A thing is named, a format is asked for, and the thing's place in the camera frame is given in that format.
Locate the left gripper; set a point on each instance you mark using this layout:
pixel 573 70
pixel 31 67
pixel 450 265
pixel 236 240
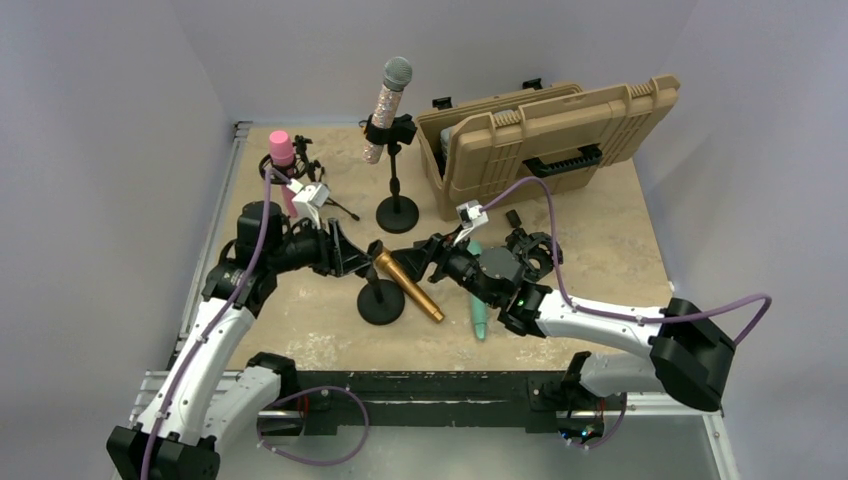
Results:
pixel 335 254

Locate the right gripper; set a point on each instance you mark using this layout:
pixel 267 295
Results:
pixel 415 260

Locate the gold microphone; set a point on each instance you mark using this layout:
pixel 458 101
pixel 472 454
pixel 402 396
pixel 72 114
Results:
pixel 383 260

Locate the black stand for glitter mic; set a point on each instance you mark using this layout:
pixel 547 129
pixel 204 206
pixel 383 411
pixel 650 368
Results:
pixel 395 214

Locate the black stand for gold mic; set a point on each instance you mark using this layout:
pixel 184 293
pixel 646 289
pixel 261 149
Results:
pixel 381 301

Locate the teal microphone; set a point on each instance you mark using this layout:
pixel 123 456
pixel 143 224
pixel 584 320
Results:
pixel 478 309

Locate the glitter silver microphone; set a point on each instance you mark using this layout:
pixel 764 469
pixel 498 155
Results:
pixel 397 75

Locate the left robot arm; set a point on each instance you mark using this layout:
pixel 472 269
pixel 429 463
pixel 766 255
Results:
pixel 189 423

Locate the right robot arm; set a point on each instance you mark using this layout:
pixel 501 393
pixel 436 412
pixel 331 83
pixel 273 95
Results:
pixel 676 349

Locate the pink microphone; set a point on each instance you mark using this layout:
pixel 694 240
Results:
pixel 282 154

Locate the grey plastic case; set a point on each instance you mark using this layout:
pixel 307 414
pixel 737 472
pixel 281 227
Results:
pixel 445 140

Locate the tan plastic tool case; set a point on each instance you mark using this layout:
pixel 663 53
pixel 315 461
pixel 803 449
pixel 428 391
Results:
pixel 562 134

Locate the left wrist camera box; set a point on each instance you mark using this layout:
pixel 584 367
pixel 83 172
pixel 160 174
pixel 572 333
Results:
pixel 308 199

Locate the black tripod shock mount stand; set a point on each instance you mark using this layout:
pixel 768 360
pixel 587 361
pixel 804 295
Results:
pixel 304 171

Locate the black aluminium base frame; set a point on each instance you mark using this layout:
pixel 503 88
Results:
pixel 475 394

